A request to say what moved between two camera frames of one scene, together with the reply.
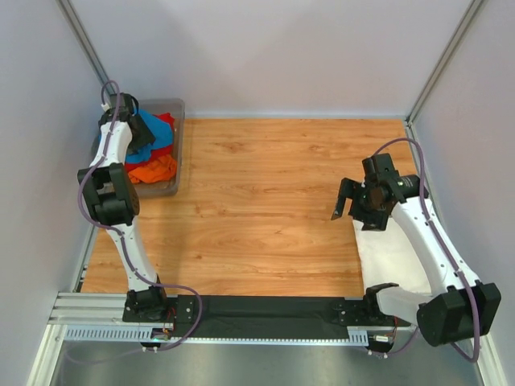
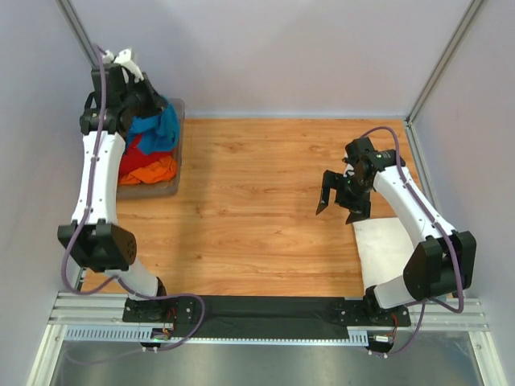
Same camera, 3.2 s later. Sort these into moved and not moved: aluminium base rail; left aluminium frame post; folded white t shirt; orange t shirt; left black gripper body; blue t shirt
Moved: left black gripper body; blue t shirt
Not moved: orange t shirt; left aluminium frame post; aluminium base rail; folded white t shirt
